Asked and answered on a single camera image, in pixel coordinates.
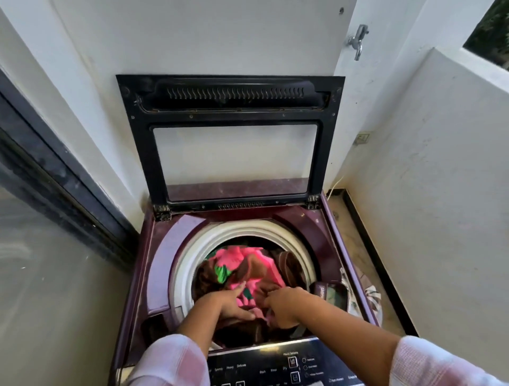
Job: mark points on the person's left hand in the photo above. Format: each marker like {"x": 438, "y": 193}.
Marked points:
{"x": 224, "y": 304}

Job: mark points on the metal wall tap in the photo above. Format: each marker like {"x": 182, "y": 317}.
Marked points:
{"x": 359, "y": 37}

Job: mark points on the person's right fingers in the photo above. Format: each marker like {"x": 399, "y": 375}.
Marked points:
{"x": 265, "y": 298}

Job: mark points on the brown ribbed cloth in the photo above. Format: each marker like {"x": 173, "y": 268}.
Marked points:
{"x": 288, "y": 262}

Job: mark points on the dark brown cloth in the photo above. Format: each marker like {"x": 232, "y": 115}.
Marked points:
{"x": 202, "y": 278}

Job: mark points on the maroon detergent drawer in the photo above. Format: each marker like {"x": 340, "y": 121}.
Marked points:
{"x": 324, "y": 292}

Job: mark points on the green foliage outside opening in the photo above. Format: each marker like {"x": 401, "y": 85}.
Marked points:
{"x": 491, "y": 31}

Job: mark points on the person's left forearm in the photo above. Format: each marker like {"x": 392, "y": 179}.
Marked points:
{"x": 197, "y": 324}

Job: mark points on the white floral cloth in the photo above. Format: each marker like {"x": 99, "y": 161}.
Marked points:
{"x": 372, "y": 296}

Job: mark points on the person's left thumb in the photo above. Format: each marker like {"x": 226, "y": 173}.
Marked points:
{"x": 246, "y": 315}

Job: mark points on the white wall socket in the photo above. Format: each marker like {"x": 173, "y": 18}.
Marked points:
{"x": 362, "y": 138}

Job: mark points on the maroon top-load washing machine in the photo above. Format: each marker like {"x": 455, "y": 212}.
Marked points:
{"x": 159, "y": 254}

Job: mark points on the pink garment with green patches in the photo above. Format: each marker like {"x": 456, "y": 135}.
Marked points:
{"x": 238, "y": 258}

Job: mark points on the black framed glass washer lid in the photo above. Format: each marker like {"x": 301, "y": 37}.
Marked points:
{"x": 139, "y": 139}

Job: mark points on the dark framed glass sliding door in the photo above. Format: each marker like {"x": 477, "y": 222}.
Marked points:
{"x": 39, "y": 278}

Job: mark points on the person's right hand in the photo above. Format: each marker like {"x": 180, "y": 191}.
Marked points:
{"x": 290, "y": 308}

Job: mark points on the person's right forearm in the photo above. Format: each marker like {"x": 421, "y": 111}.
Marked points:
{"x": 350, "y": 338}

